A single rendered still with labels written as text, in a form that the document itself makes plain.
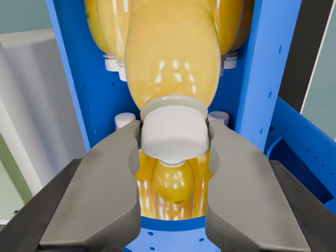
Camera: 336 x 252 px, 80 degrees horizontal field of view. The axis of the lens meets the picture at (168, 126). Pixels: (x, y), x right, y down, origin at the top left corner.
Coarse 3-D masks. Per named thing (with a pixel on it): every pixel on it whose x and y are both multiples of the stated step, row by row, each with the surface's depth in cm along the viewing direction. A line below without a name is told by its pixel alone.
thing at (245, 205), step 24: (216, 120) 12; (216, 144) 10; (240, 144) 10; (216, 168) 9; (240, 168) 8; (264, 168) 8; (216, 192) 7; (240, 192) 7; (264, 192) 7; (216, 216) 6; (240, 216) 6; (264, 216) 6; (288, 216) 6; (216, 240) 7; (240, 240) 6; (264, 240) 6; (288, 240) 6
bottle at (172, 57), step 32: (160, 0) 13; (192, 0) 13; (128, 32) 14; (160, 32) 11; (192, 32) 12; (128, 64) 13; (160, 64) 11; (192, 64) 11; (160, 96) 11; (192, 96) 12
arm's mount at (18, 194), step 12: (0, 144) 28; (0, 156) 28; (0, 168) 29; (12, 168) 30; (0, 180) 30; (12, 180) 30; (24, 180) 32; (0, 192) 31; (12, 192) 31; (24, 192) 32; (0, 204) 32; (12, 204) 32; (24, 204) 32; (0, 216) 34; (12, 216) 34
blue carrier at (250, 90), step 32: (64, 0) 26; (256, 0) 15; (288, 0) 16; (64, 32) 26; (256, 32) 15; (288, 32) 18; (64, 64) 26; (96, 64) 34; (256, 64) 17; (96, 96) 35; (128, 96) 42; (224, 96) 40; (256, 96) 19; (96, 128) 36; (256, 128) 21; (160, 224) 25; (192, 224) 25
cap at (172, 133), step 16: (160, 112) 11; (176, 112) 11; (192, 112) 11; (144, 128) 11; (160, 128) 10; (176, 128) 10; (192, 128) 10; (144, 144) 11; (160, 144) 11; (176, 144) 11; (192, 144) 11; (208, 144) 11
